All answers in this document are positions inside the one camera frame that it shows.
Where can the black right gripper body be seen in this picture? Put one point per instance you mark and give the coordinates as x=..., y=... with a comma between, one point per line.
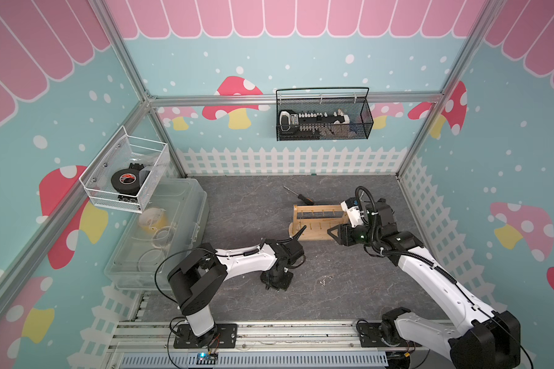
x=359, y=234

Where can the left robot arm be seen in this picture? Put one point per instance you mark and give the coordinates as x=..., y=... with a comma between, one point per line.
x=197, y=278

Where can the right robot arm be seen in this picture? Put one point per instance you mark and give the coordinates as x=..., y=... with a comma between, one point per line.
x=479, y=336

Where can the wooden jewelry display stand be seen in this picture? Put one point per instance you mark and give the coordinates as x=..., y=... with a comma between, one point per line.
x=318, y=219

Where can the orange black nut driver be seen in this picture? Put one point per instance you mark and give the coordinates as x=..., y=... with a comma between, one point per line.
x=307, y=201

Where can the socket set in holder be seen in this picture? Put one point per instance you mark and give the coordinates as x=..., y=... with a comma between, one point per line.
x=312, y=125

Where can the clear plastic storage box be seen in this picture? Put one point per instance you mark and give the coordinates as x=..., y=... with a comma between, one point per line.
x=142, y=261

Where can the green lit circuit board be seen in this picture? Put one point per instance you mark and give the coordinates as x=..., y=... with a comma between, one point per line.
x=207, y=358

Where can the yellow tape roll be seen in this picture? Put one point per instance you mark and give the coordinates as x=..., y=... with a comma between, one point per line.
x=153, y=220

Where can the black tape roll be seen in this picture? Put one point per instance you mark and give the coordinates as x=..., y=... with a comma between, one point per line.
x=126, y=181

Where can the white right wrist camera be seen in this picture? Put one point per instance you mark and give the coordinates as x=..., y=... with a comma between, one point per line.
x=352, y=209

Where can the black mesh wall basket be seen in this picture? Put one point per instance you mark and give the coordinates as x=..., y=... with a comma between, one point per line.
x=353, y=101

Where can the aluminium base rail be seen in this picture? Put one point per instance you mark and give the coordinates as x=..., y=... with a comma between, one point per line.
x=271, y=344

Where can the white wire wall basket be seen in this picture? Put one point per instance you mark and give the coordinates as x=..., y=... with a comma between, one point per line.
x=125, y=151

